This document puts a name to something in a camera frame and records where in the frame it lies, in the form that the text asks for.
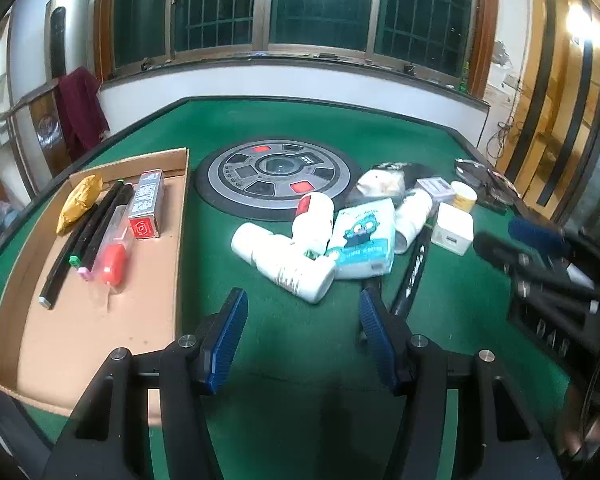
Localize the clear case with red item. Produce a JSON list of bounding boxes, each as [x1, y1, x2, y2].
[[91, 205, 131, 311]]

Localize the cardboard box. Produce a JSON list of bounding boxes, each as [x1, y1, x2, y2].
[[0, 147, 191, 418]]

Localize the tangled wall cables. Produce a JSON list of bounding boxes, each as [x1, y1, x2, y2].
[[487, 115, 518, 161]]

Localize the yellow snack packet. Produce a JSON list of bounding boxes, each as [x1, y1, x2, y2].
[[56, 175, 104, 236]]

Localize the tissue pack green cartoon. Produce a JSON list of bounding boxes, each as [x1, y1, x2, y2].
[[326, 197, 396, 281]]

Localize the black marker green end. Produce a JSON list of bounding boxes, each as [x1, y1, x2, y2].
[[68, 182, 126, 267]]

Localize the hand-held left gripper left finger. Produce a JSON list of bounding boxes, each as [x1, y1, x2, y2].
[[40, 287, 249, 480]]

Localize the black snack packet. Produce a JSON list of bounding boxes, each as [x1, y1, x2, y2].
[[370, 161, 433, 196]]

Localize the small silver box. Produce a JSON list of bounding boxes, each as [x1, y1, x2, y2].
[[415, 177, 456, 204]]

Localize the maroon cloth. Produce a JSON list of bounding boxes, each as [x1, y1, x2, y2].
[[55, 67, 112, 161]]

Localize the large white bottle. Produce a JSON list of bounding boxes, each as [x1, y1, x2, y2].
[[252, 237, 337, 305]]

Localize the gold and black cabinet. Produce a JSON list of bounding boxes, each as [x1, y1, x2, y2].
[[495, 0, 600, 241]]

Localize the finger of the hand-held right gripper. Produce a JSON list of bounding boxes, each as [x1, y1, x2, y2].
[[472, 232, 600, 306], [509, 216, 600, 286]]

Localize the cream soft pouch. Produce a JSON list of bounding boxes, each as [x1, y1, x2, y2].
[[356, 170, 406, 198]]

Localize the white charger cube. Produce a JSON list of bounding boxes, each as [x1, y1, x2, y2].
[[431, 202, 475, 257]]

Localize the barred window with wooden frame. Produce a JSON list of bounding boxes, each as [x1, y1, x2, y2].
[[97, 0, 498, 83]]

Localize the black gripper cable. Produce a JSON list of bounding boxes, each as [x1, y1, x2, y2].
[[580, 350, 600, 441]]

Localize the white bottle red label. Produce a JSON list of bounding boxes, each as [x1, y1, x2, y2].
[[292, 192, 336, 256]]

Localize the round table control panel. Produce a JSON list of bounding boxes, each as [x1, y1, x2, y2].
[[195, 135, 365, 223]]

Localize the small white bottle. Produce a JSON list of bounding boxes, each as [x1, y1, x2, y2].
[[230, 222, 301, 266]]

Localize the black marker pink end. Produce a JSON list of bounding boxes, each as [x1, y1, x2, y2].
[[78, 185, 135, 281]]

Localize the wooden chair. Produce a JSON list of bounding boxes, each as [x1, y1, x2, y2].
[[0, 77, 81, 181]]

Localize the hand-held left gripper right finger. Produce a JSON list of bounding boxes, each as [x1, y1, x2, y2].
[[358, 290, 566, 480]]

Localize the black pen on table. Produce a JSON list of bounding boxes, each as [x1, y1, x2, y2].
[[390, 232, 431, 317]]

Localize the white standing air conditioner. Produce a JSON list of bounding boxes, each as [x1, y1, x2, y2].
[[45, 0, 92, 83]]

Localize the black pen grey end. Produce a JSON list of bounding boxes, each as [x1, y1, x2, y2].
[[39, 180, 126, 310]]

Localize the yellow cup with foil lid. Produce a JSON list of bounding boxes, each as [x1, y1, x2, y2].
[[450, 181, 478, 213]]

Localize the red and silver carton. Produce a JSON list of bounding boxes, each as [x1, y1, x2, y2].
[[127, 170, 166, 241]]

